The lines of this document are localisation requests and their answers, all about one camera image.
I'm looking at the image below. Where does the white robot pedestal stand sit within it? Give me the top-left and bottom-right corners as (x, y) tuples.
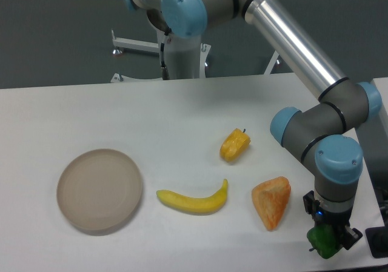
(111, 30), (287, 82)

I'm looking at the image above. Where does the black device at right edge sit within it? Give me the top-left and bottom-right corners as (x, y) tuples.
(365, 187), (388, 259)

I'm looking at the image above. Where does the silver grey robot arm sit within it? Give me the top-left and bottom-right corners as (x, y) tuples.
(124, 0), (382, 250)

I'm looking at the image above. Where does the green pepper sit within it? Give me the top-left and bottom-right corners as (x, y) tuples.
(307, 224), (341, 259)

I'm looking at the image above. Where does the black cable on pedestal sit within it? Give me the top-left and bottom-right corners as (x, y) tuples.
(159, 27), (173, 81)

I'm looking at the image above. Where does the yellow banana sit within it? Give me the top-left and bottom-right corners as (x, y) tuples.
(156, 179), (229, 214)

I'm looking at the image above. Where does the yellow pepper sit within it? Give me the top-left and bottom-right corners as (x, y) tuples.
(219, 128), (251, 162)

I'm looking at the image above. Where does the orange bread slice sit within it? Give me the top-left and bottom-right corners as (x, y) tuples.
(251, 176), (291, 231)

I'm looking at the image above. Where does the beige round plate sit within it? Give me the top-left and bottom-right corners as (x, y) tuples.
(56, 148), (143, 236)

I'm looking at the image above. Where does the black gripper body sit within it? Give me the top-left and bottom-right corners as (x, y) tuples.
(303, 190), (354, 227)

